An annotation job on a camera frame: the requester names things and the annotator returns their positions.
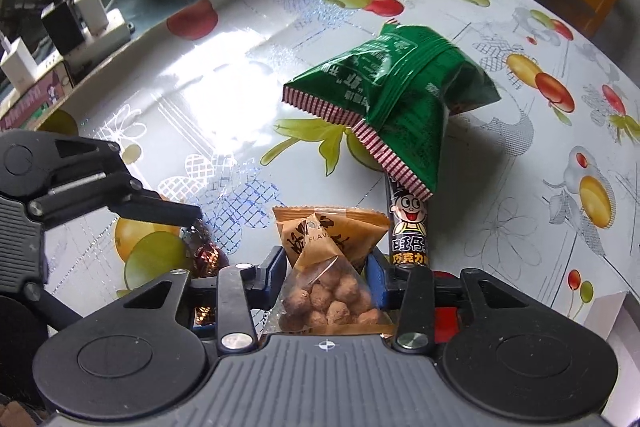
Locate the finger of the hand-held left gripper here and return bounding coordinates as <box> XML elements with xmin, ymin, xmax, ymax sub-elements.
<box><xmin>29</xmin><ymin>137</ymin><xmax>202</xmax><ymax>228</ymax></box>
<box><xmin>24</xmin><ymin>283</ymin><xmax>87</xmax><ymax>334</ymax></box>

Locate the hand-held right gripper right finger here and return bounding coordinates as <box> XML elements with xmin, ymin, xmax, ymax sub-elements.
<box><xmin>367</xmin><ymin>253</ymin><xmax>527</xmax><ymax>353</ymax></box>

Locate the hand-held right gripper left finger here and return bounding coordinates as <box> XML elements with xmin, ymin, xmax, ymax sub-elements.
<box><xmin>122</xmin><ymin>246</ymin><xmax>288</xmax><ymax>353</ymax></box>

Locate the orange peanut packet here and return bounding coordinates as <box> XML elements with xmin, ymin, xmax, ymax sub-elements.
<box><xmin>272</xmin><ymin>205</ymin><xmax>397</xmax><ymax>336</ymax></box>

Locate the brown gold chocolate candy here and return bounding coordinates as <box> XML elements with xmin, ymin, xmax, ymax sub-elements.
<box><xmin>181</xmin><ymin>218</ymin><xmax>224</xmax><ymax>279</ymax></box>

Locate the white cardboard box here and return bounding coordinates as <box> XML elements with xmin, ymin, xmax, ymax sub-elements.
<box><xmin>581</xmin><ymin>291</ymin><xmax>640</xmax><ymax>427</ymax></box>

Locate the cartoon printed candy tube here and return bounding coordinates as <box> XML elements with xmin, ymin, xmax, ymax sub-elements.
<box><xmin>384</xmin><ymin>171</ymin><xmax>437</xmax><ymax>279</ymax></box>

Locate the fruit printed tablecloth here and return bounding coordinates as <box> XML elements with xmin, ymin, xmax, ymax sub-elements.
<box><xmin>37</xmin><ymin>0</ymin><xmax>640</xmax><ymax>344</ymax></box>

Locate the purple printed box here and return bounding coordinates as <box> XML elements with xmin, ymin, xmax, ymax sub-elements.
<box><xmin>0</xmin><ymin>61</ymin><xmax>77</xmax><ymax>134</ymax></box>

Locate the white power strip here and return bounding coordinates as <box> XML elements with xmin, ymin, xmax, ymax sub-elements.
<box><xmin>61</xmin><ymin>8</ymin><xmax>132</xmax><ymax>71</ymax></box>

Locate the white charger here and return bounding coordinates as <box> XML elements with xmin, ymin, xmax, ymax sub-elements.
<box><xmin>74</xmin><ymin>0</ymin><xmax>111</xmax><ymax>34</ymax></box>
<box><xmin>0</xmin><ymin>37</ymin><xmax>39</xmax><ymax>94</ymax></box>

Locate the green snack bag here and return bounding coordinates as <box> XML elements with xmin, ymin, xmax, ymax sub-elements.
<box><xmin>281</xmin><ymin>23</ymin><xmax>502</xmax><ymax>201</ymax></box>

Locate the black charger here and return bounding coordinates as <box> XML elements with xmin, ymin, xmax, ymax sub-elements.
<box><xmin>40</xmin><ymin>3</ymin><xmax>87</xmax><ymax>56</ymax></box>

